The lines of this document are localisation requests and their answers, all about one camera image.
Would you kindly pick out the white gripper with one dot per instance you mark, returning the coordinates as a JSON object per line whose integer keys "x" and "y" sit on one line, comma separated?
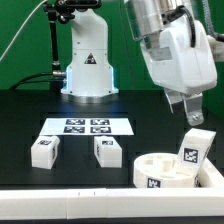
{"x": 175, "y": 65}

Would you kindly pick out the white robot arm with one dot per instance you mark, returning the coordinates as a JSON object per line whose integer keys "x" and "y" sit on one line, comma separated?
{"x": 89, "y": 76}

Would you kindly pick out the white L-shaped fence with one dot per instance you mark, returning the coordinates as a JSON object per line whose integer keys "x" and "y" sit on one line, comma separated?
{"x": 206, "y": 200}

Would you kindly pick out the white marker sheet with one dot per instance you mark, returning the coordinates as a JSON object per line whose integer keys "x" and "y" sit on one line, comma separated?
{"x": 86, "y": 126}

